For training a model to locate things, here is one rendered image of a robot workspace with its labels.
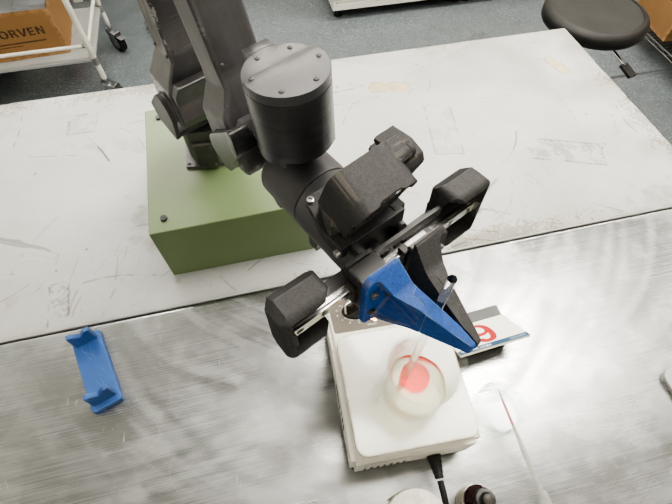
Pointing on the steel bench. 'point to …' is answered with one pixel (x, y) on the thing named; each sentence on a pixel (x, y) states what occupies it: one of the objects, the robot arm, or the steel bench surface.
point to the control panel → (352, 322)
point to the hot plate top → (361, 415)
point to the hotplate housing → (351, 428)
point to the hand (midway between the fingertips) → (435, 308)
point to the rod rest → (96, 370)
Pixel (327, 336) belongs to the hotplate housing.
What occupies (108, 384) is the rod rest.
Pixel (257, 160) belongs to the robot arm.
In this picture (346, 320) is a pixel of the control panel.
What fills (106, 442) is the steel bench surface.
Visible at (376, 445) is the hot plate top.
